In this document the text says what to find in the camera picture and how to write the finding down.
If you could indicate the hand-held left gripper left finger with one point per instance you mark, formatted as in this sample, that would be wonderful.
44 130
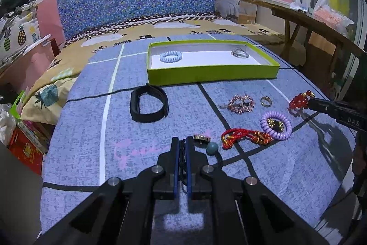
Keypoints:
175 164

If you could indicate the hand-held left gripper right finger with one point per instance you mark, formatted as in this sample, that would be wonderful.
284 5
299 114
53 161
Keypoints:
189 164

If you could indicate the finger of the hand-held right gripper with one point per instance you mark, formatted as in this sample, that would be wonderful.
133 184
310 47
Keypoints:
329 110

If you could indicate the black and gold ornament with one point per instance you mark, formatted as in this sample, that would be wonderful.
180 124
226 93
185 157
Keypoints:
275 124

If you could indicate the black fitness band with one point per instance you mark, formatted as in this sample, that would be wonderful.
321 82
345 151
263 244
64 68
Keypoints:
134 107

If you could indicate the green shallow cardboard box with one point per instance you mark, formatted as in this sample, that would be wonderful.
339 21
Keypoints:
212 74

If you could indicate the blue plaid blanket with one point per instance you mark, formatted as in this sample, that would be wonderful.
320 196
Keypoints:
137 141

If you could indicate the pink packet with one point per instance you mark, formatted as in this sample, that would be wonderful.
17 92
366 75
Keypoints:
329 16

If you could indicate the wooden bench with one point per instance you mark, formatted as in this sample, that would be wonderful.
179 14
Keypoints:
301 16

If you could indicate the cardboard quilt box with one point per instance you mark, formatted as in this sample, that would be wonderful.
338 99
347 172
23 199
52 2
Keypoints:
229 4

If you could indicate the yellow printed bedsheet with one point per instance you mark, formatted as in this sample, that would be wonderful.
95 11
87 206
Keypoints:
83 47

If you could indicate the red printed box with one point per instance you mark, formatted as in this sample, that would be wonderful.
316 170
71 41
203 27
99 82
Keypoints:
25 147

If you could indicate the dark grey panel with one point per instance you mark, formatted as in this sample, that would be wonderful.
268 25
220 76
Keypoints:
17 199

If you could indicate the green paper bag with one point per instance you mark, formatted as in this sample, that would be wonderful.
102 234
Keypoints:
17 104

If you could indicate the white plastic bag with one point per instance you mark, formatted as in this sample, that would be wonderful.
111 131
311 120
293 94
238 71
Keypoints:
5 124

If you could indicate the pink storage bin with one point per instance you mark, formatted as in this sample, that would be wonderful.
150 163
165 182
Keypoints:
25 64

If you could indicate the pineapple print bag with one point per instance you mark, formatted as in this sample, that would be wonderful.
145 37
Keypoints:
17 32

